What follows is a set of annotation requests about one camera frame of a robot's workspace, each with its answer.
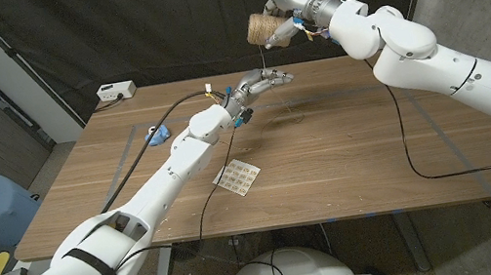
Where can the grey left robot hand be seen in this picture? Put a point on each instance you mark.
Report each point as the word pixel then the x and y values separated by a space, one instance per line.
pixel 254 86

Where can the brown twine strand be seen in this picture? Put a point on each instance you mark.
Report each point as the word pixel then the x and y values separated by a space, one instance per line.
pixel 262 58

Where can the brown twine spool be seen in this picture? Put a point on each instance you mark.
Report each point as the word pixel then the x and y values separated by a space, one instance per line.
pixel 260 29

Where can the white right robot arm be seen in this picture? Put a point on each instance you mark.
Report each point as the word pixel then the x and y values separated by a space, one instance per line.
pixel 431 63

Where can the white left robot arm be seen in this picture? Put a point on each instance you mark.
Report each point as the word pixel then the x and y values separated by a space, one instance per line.
pixel 173 178

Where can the white sticker sheet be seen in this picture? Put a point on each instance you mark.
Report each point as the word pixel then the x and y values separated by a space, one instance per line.
pixel 237 177

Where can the black backdrop curtain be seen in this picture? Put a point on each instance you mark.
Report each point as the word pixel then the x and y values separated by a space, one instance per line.
pixel 159 28

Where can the white power box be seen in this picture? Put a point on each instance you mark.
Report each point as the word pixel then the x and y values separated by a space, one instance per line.
pixel 115 91

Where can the black round object under table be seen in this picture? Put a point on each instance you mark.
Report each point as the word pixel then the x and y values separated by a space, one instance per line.
pixel 187 249

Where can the grey table leg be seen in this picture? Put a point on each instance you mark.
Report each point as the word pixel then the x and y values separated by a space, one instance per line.
pixel 411 242
pixel 161 274

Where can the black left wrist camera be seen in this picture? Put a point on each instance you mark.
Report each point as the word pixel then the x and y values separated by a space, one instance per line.
pixel 245 117

